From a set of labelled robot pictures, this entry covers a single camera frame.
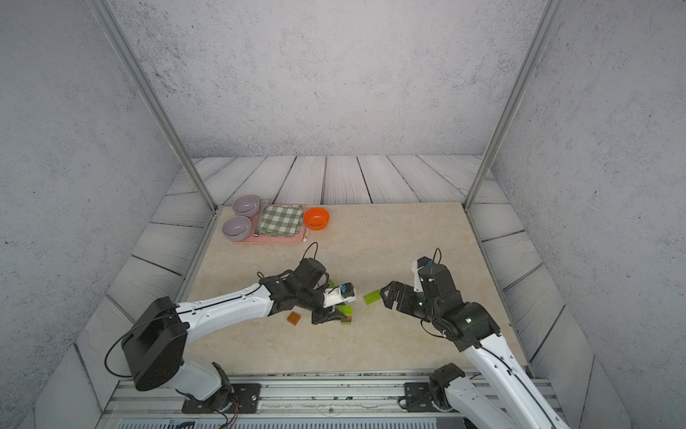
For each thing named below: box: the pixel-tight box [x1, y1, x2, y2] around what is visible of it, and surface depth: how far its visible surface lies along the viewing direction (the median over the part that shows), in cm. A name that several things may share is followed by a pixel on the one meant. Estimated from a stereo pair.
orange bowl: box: [303, 206, 331, 231], surface depth 114 cm
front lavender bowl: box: [221, 215, 251, 242], surface depth 110 cm
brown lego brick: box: [286, 311, 302, 327], surface depth 88 cm
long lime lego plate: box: [362, 289, 382, 305], surface depth 95 cm
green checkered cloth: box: [259, 204, 304, 238], surface depth 117 cm
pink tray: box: [235, 203, 308, 244], surface depth 112 cm
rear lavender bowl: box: [232, 193, 260, 218], surface depth 117 cm
